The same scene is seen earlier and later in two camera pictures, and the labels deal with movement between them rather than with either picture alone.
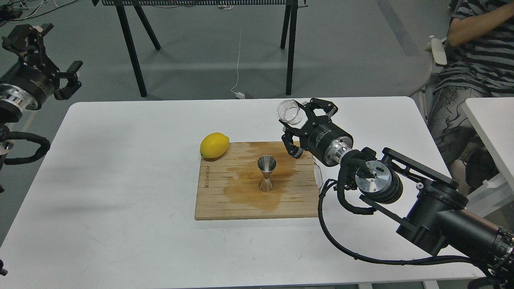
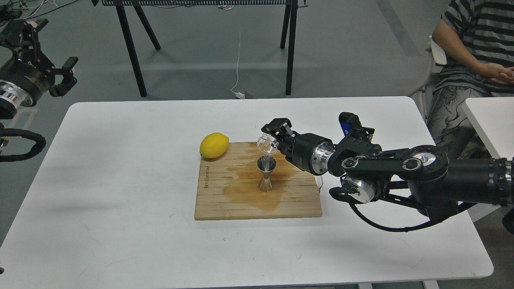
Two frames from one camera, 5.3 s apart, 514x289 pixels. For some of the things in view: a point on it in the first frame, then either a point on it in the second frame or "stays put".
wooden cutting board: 257,180 stays put
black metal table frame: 288,35 stays put
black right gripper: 324,140 to 310,152
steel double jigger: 266,163 stays put
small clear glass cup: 289,111 to 267,144
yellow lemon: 214,145 stays put
